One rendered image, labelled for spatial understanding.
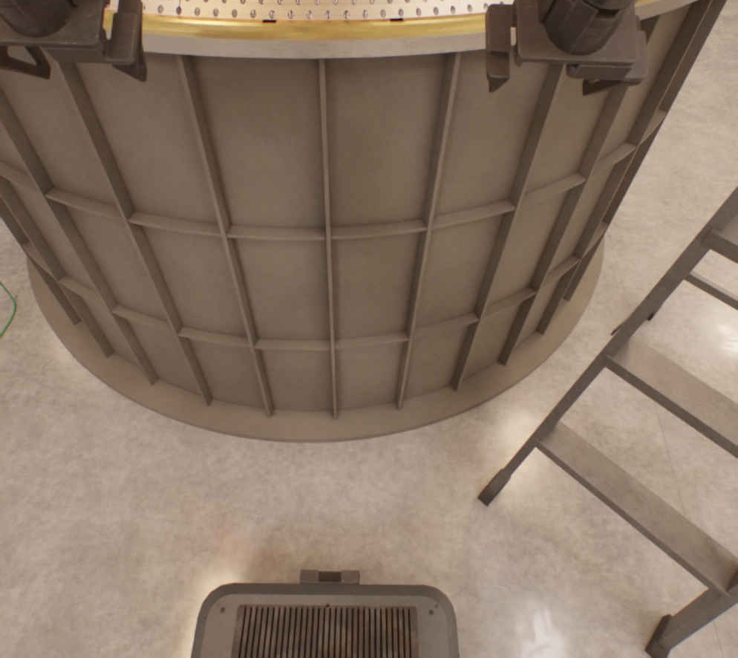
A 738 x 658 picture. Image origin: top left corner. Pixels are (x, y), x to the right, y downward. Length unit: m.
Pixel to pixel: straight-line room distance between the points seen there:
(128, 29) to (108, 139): 0.49
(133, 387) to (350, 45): 1.31
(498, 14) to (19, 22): 0.40
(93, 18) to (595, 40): 0.41
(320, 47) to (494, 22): 0.29
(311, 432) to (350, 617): 0.56
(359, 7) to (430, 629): 1.11
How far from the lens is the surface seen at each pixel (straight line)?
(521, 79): 0.95
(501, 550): 1.57
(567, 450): 1.37
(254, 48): 0.77
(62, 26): 0.54
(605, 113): 1.17
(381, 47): 0.77
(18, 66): 0.62
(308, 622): 1.24
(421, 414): 1.64
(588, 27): 0.48
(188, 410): 1.70
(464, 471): 1.62
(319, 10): 0.78
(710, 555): 1.43
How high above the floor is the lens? 1.48
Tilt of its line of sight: 50 degrees down
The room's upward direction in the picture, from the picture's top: 3 degrees clockwise
